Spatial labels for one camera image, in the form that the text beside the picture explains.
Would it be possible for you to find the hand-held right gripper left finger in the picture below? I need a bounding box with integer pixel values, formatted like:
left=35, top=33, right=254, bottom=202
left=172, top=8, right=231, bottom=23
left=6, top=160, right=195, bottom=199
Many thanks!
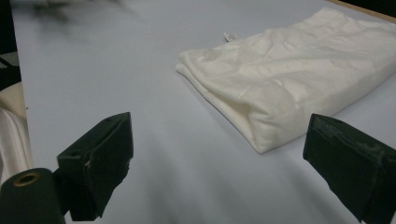
left=56, top=111, right=134, bottom=222

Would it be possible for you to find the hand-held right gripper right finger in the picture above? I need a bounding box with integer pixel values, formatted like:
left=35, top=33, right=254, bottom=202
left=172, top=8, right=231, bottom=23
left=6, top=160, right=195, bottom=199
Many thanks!
left=303, top=113, right=396, bottom=224

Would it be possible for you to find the white cloth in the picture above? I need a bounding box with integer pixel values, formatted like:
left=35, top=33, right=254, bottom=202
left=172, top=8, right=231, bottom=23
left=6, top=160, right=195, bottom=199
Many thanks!
left=175, top=7, right=396, bottom=155

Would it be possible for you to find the white fabric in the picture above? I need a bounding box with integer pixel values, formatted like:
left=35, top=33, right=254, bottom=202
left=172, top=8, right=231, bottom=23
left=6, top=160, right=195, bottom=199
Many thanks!
left=0, top=82, right=34, bottom=185

